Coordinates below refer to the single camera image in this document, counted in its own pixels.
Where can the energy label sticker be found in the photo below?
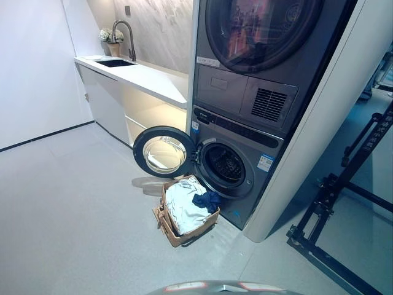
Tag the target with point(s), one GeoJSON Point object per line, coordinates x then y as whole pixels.
{"type": "Point", "coordinates": [265, 162]}

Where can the grey front-load washing machine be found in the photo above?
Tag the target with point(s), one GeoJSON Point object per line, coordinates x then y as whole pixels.
{"type": "Point", "coordinates": [307, 153]}
{"type": "Point", "coordinates": [245, 204]}

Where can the blue white QR sticker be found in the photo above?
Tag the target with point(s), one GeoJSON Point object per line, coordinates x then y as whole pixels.
{"type": "Point", "coordinates": [195, 126]}

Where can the woven brown laundry basket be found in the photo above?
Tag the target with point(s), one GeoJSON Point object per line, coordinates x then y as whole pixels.
{"type": "Point", "coordinates": [196, 230]}

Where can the grey tumble dryer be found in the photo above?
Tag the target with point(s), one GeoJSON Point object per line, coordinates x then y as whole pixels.
{"type": "Point", "coordinates": [221, 87]}

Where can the black metal frame stand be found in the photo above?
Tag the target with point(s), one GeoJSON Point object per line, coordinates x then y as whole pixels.
{"type": "Point", "coordinates": [325, 196]}

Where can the grey robot torso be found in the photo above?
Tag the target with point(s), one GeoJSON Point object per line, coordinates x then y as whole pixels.
{"type": "Point", "coordinates": [221, 290]}

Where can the black undermount sink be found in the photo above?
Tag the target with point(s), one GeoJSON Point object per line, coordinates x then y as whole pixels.
{"type": "Point", "coordinates": [113, 63]}

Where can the white counter with cabinet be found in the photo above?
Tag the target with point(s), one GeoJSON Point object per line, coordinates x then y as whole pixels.
{"type": "Point", "coordinates": [104, 101]}

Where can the white flower bunch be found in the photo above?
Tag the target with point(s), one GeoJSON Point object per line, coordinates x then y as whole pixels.
{"type": "Point", "coordinates": [106, 34]}

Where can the white crumpled garment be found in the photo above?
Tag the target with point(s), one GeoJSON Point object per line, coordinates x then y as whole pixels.
{"type": "Point", "coordinates": [184, 202]}

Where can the curved metal kitchen faucet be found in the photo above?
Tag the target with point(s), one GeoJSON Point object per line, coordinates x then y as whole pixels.
{"type": "Point", "coordinates": [132, 52]}

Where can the grey wall switch plate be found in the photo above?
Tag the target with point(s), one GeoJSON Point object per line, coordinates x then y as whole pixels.
{"type": "Point", "coordinates": [127, 10]}

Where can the beige flower vase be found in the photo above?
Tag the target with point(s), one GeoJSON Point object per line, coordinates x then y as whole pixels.
{"type": "Point", "coordinates": [113, 49]}

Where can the dark blue garment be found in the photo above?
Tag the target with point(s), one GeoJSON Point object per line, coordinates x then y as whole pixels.
{"type": "Point", "coordinates": [208, 199]}

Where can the round washer door with glass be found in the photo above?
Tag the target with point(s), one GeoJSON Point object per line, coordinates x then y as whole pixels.
{"type": "Point", "coordinates": [139, 147]}

